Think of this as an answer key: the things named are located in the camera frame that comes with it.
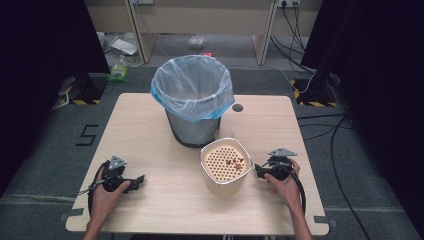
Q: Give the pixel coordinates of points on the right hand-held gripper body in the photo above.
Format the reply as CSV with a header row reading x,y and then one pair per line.
x,y
279,165

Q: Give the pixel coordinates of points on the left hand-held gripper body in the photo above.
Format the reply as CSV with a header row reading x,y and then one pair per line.
x,y
113,176

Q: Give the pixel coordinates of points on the brown food scraps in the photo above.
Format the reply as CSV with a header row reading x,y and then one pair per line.
x,y
236,163

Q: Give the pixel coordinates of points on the cream square container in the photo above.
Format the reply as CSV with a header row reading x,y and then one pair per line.
x,y
226,186

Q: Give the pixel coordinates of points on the perforated cream strainer insert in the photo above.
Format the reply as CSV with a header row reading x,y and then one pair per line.
x,y
216,165

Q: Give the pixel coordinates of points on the grey trash bin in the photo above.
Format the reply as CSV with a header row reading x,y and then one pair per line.
x,y
195,131

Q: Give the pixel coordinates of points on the blue plastic bin bag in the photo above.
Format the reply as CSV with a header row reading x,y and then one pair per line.
x,y
196,103

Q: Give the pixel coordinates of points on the person's left hand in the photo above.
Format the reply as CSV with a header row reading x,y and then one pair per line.
x,y
106,198

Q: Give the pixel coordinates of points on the person's right hand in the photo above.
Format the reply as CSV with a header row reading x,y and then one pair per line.
x,y
286,190

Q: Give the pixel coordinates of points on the grey tape floor marker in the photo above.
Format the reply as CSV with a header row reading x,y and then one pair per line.
x,y
71,214
325,220

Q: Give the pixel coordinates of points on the dark round table grommet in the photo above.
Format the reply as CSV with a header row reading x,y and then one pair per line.
x,y
237,107

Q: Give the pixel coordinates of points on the black stand base striped tape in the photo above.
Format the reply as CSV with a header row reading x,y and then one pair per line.
x,y
85,91
315,95

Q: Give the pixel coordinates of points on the green wipes packet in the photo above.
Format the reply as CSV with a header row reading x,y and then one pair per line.
x,y
118,71

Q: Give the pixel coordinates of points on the small red thing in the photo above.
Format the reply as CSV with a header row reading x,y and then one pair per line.
x,y
207,54

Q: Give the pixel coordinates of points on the white plastic sheet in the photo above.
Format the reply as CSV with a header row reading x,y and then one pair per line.
x,y
124,46

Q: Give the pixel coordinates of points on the black curtain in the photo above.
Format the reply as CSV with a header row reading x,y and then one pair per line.
x,y
36,66
383,83

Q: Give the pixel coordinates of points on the clear plastic packet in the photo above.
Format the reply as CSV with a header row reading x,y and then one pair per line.
x,y
197,41

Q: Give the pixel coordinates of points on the white wall socket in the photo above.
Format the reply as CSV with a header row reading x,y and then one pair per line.
x,y
288,2

